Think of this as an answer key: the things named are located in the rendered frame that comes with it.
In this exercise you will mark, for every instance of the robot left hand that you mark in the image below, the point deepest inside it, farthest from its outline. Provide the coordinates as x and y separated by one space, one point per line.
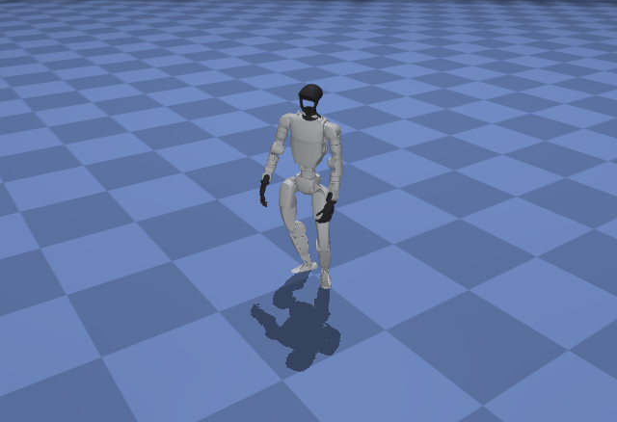
327 211

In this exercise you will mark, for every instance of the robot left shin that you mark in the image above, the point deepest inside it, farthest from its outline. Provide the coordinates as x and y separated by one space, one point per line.
325 260

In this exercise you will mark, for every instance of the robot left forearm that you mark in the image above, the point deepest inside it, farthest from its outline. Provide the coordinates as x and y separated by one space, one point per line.
335 179

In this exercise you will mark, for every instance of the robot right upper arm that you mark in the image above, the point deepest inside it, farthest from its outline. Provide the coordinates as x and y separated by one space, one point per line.
282 132

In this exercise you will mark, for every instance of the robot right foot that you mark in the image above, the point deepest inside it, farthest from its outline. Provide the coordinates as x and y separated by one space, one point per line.
303 268

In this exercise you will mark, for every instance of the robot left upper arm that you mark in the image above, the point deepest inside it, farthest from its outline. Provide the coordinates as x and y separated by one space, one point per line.
333 132

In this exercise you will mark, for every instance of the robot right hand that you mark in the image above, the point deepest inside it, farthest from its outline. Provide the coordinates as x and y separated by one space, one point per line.
264 183

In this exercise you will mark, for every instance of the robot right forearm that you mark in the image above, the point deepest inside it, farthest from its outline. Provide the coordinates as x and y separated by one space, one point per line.
271 163

